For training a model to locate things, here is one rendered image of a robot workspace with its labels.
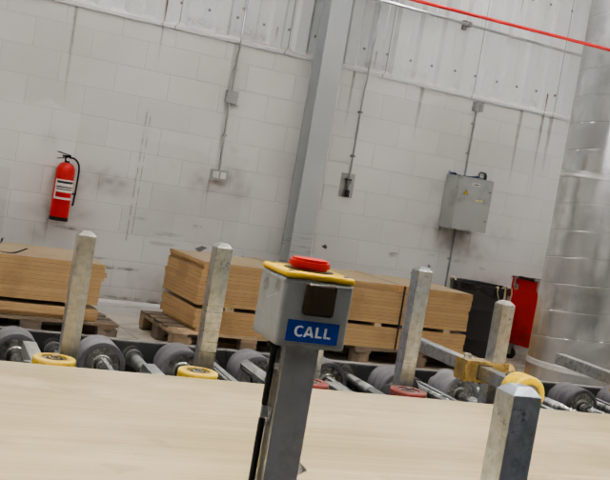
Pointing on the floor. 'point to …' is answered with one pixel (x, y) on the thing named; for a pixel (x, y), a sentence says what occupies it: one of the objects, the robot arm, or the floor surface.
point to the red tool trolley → (523, 293)
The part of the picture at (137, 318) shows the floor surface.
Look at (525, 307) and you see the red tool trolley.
